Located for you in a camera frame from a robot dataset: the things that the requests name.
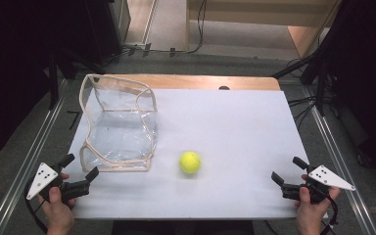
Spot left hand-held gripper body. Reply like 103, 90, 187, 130
25, 162, 91, 204

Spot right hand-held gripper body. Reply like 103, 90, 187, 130
280, 164, 356, 206

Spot clear plastic bag beige trim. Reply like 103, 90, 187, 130
78, 73, 159, 173

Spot yellow tennis ball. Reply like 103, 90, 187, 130
178, 150, 203, 174

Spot person's left hand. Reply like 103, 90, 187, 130
38, 186, 76, 235

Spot person's right hand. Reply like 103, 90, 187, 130
294, 185, 342, 235

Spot black floor tape mark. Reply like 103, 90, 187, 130
66, 110, 81, 131

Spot white table sheet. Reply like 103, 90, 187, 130
63, 88, 328, 220

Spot black tripod stand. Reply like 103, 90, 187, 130
271, 32, 332, 118

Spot dark cabinet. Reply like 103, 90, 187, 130
83, 0, 126, 66

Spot light wooden furniture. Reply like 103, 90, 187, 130
185, 0, 343, 61

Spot aluminium floor rail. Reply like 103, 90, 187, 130
302, 83, 376, 235
0, 77, 69, 235

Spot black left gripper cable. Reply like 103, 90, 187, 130
23, 180, 49, 235

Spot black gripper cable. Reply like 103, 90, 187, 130
23, 180, 49, 235
319, 192, 340, 235

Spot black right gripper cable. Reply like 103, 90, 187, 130
319, 192, 340, 235

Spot black floor cables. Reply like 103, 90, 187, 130
287, 92, 321, 130

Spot black hanging cable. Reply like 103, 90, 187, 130
170, 0, 209, 56

